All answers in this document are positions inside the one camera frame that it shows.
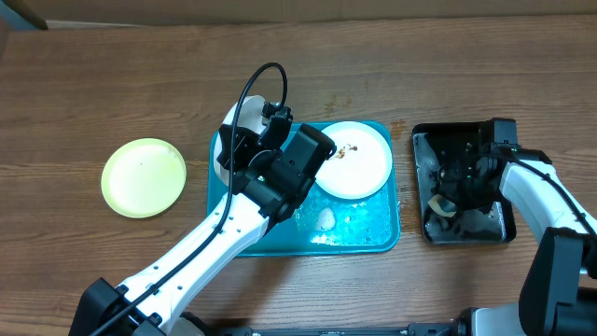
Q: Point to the yellow green sponge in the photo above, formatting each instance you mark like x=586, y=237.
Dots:
x=442, y=206

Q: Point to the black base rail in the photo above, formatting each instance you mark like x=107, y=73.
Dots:
x=190, y=325

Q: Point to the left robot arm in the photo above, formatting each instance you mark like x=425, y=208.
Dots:
x=269, y=171

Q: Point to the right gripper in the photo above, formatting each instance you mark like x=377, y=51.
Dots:
x=450, y=189

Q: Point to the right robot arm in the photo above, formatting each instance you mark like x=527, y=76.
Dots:
x=551, y=302

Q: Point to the white plate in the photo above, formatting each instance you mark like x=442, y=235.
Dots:
x=249, y=118
x=361, y=165

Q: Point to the black rectangular water tray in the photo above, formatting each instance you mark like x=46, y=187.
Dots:
x=434, y=143

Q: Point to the teal plastic tray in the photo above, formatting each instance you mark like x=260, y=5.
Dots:
x=328, y=225

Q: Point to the light green plate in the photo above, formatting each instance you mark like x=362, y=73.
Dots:
x=143, y=178

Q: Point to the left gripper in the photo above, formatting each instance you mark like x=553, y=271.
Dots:
x=244, y=142

